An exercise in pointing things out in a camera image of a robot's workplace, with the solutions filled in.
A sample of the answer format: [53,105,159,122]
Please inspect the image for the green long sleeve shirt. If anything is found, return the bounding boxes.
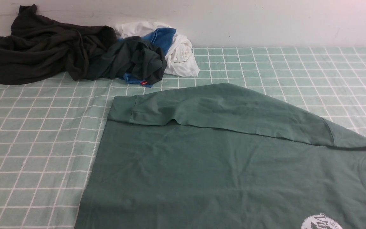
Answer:
[75,83,366,229]

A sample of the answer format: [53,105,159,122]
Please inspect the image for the white crumpled garment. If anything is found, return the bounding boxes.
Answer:
[113,21,200,77]

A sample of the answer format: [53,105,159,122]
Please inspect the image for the dark green crumpled garment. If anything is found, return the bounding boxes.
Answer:
[83,36,167,85]

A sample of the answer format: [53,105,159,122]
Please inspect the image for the blue crumpled garment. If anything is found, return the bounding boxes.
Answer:
[123,27,177,87]

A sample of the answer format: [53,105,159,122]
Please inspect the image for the green checkered tablecloth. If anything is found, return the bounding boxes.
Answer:
[0,47,366,229]

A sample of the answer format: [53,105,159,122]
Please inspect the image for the dark olive crumpled garment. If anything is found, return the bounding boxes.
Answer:
[0,4,117,85]

